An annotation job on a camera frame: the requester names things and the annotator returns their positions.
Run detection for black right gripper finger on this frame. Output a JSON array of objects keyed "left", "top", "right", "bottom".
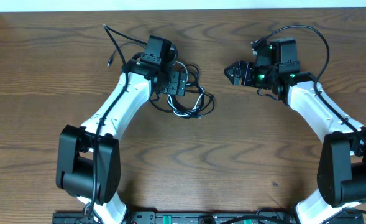
[
  {"left": 224, "top": 60, "right": 247, "bottom": 77},
  {"left": 231, "top": 75, "right": 245, "bottom": 86}
]

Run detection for white USB cable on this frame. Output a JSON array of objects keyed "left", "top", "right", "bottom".
[{"left": 167, "top": 60, "right": 204, "bottom": 118}]

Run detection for black USB cable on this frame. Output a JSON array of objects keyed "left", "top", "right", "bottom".
[{"left": 107, "top": 42, "right": 216, "bottom": 119}]

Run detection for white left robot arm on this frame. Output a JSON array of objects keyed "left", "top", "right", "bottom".
[{"left": 56, "top": 35, "right": 188, "bottom": 223}]

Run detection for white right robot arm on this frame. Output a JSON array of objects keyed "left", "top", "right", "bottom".
[{"left": 224, "top": 38, "right": 366, "bottom": 223}]

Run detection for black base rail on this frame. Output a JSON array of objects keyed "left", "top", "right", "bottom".
[{"left": 52, "top": 208, "right": 365, "bottom": 224}]

